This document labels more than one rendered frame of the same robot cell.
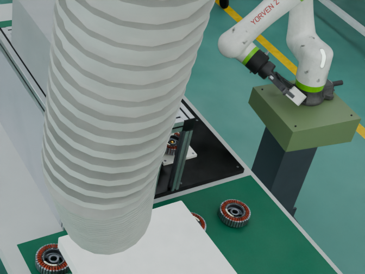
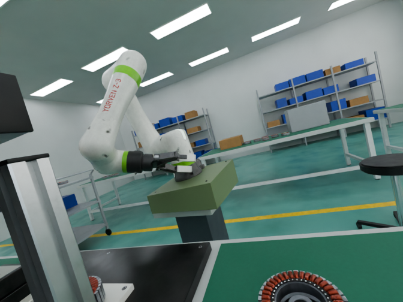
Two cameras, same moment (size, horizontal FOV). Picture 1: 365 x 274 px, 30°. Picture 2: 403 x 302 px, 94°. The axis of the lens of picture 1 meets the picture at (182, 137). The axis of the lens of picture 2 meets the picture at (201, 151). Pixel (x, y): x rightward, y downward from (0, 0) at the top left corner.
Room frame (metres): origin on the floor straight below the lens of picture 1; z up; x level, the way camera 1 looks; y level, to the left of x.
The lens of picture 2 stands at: (1.60, -0.05, 1.03)
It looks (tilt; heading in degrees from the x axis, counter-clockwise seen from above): 4 degrees down; 329
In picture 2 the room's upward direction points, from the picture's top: 15 degrees counter-clockwise
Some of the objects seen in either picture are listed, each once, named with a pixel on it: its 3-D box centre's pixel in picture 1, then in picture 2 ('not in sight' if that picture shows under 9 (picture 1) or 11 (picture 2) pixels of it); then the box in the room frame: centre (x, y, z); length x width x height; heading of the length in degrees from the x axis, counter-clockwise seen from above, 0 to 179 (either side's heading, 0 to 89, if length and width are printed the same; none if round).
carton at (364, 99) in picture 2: not in sight; (355, 101); (3.75, -6.68, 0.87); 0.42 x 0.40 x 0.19; 39
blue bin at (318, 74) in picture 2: not in sight; (312, 76); (4.43, -6.11, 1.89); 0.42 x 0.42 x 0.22; 40
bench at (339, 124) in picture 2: not in sight; (276, 160); (3.51, -2.50, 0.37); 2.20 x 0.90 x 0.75; 40
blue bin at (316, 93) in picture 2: not in sight; (312, 94); (4.52, -6.04, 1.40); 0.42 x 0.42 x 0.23; 40
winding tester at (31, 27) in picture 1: (91, 44); not in sight; (1.93, 0.37, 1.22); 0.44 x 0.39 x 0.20; 40
